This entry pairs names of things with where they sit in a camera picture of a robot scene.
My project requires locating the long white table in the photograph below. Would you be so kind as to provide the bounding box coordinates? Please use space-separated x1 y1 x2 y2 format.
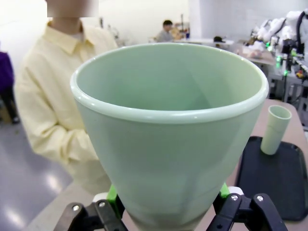
172 37 234 47

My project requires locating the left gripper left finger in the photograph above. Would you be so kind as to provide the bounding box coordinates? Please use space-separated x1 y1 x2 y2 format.
56 184 128 231

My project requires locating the person in pale yellow shirt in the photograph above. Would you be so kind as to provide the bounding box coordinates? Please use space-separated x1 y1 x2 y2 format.
14 0 121 196

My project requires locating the grey workbench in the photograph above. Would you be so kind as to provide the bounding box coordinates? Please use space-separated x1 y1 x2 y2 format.
264 56 308 104

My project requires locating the person's right forearm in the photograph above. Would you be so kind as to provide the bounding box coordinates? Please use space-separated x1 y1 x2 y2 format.
31 125 100 167

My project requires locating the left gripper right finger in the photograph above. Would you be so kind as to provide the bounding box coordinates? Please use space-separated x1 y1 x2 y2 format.
199 182 288 231

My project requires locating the seated person in grey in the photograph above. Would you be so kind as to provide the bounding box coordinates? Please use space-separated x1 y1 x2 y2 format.
154 20 174 43

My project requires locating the person in purple top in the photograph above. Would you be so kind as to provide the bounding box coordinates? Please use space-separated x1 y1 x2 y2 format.
0 51 20 125

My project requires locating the pale green plastic cup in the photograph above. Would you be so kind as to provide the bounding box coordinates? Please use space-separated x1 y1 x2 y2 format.
69 42 270 231
260 105 293 155

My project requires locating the black plastic serving tray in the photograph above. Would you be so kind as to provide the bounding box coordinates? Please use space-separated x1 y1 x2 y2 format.
234 136 308 221

